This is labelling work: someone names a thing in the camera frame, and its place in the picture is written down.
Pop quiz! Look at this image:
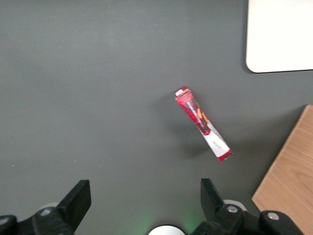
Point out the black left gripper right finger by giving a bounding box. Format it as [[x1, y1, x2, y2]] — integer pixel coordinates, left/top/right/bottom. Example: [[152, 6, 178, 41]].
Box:
[[192, 178, 246, 235]]

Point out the white rectangular tray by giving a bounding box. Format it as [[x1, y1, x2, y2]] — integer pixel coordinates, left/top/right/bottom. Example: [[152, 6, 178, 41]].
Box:
[[246, 0, 313, 73]]

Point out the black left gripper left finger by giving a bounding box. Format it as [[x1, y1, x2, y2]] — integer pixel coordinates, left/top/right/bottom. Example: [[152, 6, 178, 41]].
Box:
[[31, 179, 92, 235]]

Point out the white round cap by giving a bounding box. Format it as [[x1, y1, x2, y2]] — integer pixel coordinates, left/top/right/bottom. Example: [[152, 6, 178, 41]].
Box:
[[147, 225, 186, 235]]

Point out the light wooden block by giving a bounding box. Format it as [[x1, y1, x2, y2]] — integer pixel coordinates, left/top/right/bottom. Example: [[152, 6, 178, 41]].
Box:
[[251, 104, 313, 235]]

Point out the red tartan shortbread cookie box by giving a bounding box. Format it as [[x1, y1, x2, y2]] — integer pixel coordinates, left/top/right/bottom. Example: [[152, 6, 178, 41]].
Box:
[[174, 86, 234, 162]]

